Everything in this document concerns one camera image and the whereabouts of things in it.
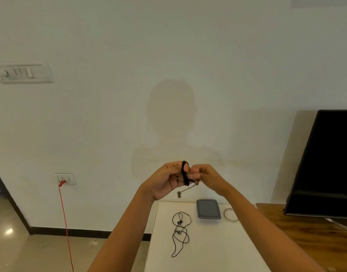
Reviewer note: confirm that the person's right hand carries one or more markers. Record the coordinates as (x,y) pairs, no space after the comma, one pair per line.
(213,179)

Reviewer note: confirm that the person's left hand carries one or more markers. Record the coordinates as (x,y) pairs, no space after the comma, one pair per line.
(162,181)

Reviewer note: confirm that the grey lidded container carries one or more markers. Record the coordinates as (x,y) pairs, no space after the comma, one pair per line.
(208,209)

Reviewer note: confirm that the clear tape roll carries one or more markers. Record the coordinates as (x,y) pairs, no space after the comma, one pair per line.
(225,215)

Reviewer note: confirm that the person's left forearm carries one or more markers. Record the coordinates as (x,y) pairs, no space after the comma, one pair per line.
(122,235)

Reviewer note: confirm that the person's right forearm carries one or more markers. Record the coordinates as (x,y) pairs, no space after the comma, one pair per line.
(264,237)

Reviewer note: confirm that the black television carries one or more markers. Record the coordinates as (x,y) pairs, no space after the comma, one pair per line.
(326,167)

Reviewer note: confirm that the wooden board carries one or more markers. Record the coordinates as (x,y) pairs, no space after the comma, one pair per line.
(312,243)

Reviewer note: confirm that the silver television stand leg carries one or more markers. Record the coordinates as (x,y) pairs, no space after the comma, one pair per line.
(341,225)

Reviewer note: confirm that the white wall socket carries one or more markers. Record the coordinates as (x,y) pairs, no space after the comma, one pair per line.
(70,178)

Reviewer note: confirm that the white wall switch panel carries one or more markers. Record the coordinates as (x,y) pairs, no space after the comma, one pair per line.
(23,73)

